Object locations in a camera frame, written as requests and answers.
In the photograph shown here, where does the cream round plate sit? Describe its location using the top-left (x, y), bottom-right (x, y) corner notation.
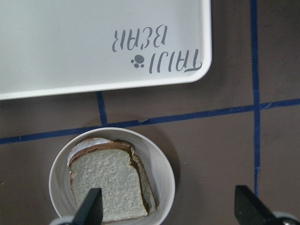
top-left (49, 127), bottom-right (175, 225)

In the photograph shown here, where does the white bread slice on plate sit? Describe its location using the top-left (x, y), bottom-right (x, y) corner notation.
top-left (114, 139), bottom-right (157, 215)

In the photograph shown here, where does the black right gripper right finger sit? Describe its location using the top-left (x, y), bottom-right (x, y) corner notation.
top-left (234, 185), bottom-right (276, 225)

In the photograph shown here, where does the cream bear serving tray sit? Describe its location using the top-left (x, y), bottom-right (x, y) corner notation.
top-left (0, 0), bottom-right (212, 100)

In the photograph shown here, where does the white bread slice top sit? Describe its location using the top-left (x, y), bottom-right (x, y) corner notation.
top-left (69, 149), bottom-right (149, 223)

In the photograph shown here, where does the white bread slice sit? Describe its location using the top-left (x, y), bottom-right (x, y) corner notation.
top-left (114, 139), bottom-right (157, 215)
top-left (69, 149), bottom-right (149, 223)

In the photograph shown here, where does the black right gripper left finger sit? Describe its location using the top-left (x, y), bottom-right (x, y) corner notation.
top-left (73, 188), bottom-right (103, 225)

